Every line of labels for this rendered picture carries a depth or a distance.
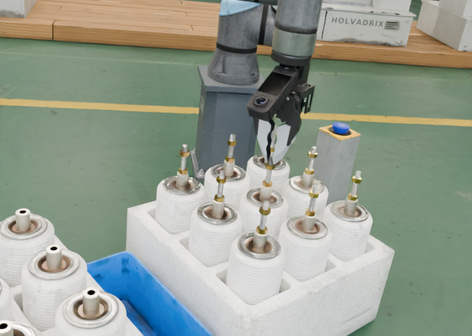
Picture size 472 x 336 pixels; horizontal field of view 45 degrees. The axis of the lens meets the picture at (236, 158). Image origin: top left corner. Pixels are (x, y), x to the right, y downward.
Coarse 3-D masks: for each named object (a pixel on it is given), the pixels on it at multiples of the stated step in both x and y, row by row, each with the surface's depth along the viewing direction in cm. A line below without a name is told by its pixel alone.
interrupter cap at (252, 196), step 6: (252, 192) 113; (258, 192) 113; (276, 192) 114; (252, 198) 110; (258, 198) 111; (270, 198) 112; (276, 198) 112; (282, 198) 111; (252, 204) 109; (258, 204) 109; (270, 204) 109; (276, 204) 110; (282, 204) 110
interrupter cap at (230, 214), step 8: (200, 208) 105; (208, 208) 105; (224, 208) 106; (232, 208) 106; (200, 216) 102; (208, 216) 103; (224, 216) 104; (232, 216) 104; (216, 224) 101; (224, 224) 101
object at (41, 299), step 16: (32, 256) 87; (80, 272) 85; (32, 288) 82; (48, 288) 82; (64, 288) 83; (80, 288) 85; (32, 304) 84; (48, 304) 83; (32, 320) 85; (48, 320) 84
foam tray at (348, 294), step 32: (128, 224) 117; (160, 256) 108; (192, 256) 104; (384, 256) 111; (192, 288) 101; (224, 288) 96; (288, 288) 100; (320, 288) 100; (352, 288) 108; (224, 320) 95; (256, 320) 91; (288, 320) 97; (320, 320) 105; (352, 320) 114
